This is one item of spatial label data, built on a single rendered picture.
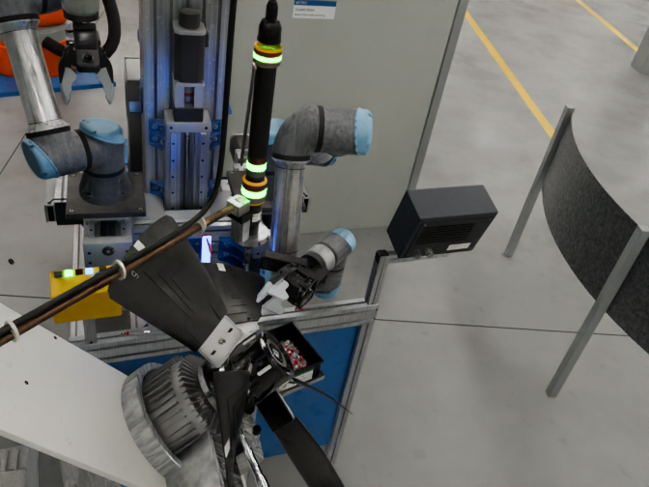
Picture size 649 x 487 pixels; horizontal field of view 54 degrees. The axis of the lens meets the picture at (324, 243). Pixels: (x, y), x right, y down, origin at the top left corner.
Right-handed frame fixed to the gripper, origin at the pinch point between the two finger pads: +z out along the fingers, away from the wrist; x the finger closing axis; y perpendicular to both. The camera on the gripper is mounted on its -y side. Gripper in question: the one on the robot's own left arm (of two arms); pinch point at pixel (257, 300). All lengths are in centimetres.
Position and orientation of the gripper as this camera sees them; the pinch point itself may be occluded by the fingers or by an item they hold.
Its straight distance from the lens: 146.6
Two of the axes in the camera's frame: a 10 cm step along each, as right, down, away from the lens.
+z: -5.5, 4.4, -7.1
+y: 8.0, 5.2, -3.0
